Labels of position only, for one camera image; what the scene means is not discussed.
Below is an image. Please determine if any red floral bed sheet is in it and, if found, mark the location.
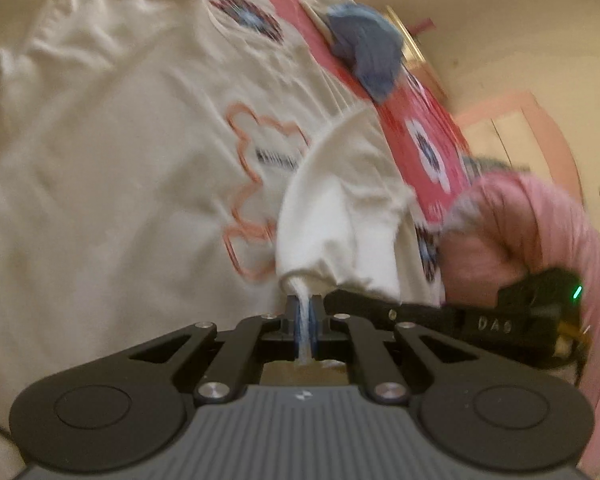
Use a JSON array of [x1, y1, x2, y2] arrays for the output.
[[0, 0, 476, 286]]

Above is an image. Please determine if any white cloth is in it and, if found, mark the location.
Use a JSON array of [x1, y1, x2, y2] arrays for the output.
[[300, 0, 351, 41]]

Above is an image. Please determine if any white bear print sweater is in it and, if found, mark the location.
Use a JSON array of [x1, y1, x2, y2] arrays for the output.
[[0, 0, 448, 436]]

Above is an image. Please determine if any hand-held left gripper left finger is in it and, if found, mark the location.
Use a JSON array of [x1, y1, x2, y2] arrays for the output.
[[129, 295, 303, 406]]

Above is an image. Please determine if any blue cloth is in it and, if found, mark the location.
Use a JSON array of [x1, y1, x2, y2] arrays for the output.
[[325, 2, 406, 103]]

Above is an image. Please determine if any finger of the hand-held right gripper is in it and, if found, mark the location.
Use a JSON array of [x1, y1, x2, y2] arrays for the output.
[[325, 289, 464, 339]]

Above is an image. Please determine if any cream cabinet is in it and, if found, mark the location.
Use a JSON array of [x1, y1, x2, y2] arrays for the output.
[[385, 5, 453, 106]]

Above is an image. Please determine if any pink door frame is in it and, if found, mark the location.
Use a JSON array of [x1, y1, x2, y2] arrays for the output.
[[455, 90, 586, 206]]

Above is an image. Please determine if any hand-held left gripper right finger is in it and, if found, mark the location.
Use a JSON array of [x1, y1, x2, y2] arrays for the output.
[[310, 296, 476, 404]]

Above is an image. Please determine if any person's right forearm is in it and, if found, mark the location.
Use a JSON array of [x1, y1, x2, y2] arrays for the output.
[[437, 157, 600, 480]]

